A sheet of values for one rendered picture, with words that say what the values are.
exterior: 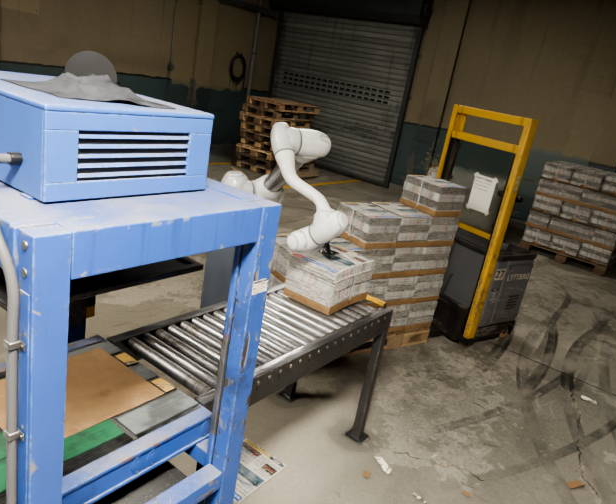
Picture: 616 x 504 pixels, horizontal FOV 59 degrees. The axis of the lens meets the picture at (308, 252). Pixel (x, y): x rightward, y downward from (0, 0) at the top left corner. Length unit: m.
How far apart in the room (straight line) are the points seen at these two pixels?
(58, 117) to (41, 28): 8.35
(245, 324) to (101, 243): 0.56
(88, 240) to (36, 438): 0.41
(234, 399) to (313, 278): 1.14
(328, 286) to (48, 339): 1.70
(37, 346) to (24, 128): 0.45
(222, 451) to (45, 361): 0.78
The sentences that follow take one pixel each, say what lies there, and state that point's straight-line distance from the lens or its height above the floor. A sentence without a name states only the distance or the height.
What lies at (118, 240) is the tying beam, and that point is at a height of 1.52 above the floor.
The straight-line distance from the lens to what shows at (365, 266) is 2.81.
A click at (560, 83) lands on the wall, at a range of 9.96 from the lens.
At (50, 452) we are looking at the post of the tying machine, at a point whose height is 1.08.
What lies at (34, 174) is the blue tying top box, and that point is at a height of 1.60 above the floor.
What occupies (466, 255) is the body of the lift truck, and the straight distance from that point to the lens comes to 4.75.
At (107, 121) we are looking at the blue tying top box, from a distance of 1.28.
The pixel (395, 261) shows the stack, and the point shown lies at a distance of 3.95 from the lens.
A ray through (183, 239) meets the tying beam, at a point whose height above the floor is 1.50.
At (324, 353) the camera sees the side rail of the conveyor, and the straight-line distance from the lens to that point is 2.44.
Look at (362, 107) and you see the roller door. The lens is 11.24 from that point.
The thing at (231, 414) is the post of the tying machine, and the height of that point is 0.91.
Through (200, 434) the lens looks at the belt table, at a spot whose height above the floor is 0.73.
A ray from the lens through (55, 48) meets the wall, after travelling 9.67.
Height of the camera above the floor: 1.90
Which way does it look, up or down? 18 degrees down
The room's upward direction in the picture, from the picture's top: 10 degrees clockwise
